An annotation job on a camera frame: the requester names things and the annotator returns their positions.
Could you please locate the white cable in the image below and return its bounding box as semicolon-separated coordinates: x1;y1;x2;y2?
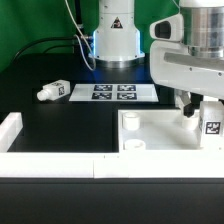
64;0;98;72

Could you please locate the white marker sheet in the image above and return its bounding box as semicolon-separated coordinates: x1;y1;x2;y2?
70;84;158;102

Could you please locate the black cable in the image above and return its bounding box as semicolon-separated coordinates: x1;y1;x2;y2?
12;36;78;62

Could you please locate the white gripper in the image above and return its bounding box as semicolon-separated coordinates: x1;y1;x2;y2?
150;13;224;117

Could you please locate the green backdrop curtain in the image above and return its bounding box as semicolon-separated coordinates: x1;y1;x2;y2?
0;0;179;72

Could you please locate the white square table top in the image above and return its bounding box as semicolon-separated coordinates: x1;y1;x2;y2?
117;108;224;155

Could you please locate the white U-shaped fence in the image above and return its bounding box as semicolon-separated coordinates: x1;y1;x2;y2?
0;113;224;178

